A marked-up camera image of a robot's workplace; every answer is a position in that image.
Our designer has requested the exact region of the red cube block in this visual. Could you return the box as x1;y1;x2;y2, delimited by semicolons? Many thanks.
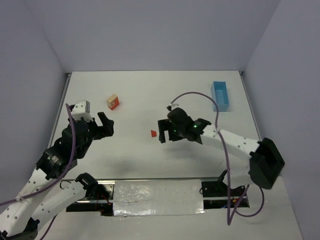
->
113;97;120;107

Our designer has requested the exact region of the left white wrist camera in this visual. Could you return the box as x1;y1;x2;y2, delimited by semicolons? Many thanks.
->
70;100;93;122

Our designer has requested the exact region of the silver foil tape sheet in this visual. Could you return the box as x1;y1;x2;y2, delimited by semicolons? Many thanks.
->
113;179;205;217

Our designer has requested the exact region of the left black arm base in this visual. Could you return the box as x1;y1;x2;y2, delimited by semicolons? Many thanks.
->
66;182;115;217

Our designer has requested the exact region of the red wedge block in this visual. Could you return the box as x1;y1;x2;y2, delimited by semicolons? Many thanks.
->
150;130;157;137

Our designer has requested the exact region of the natural wood block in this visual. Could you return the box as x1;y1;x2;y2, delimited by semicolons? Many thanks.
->
106;94;118;104

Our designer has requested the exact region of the red cube with window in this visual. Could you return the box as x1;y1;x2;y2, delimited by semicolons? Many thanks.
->
108;104;118;111

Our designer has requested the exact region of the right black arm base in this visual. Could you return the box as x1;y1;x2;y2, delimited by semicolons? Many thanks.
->
199;170;249;210

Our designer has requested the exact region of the blue plastic box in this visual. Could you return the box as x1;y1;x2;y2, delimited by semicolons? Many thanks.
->
210;81;230;112

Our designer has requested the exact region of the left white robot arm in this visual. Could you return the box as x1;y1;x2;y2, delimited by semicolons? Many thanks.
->
0;112;114;240

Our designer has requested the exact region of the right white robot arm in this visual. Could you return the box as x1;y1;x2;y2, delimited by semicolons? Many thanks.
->
157;107;285;190

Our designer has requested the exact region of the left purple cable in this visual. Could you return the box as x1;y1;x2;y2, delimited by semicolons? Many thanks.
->
0;102;77;240

